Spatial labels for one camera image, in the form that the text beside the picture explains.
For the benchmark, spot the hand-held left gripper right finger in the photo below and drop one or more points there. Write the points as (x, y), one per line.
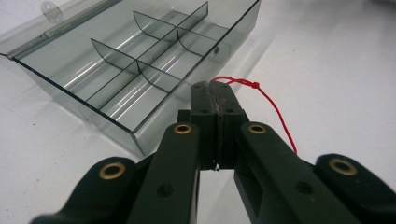
(274, 180)

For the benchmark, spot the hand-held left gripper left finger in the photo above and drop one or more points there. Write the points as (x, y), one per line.
(174, 174)

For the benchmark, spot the clear divided plastic box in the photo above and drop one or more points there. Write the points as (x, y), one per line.
(93, 71)

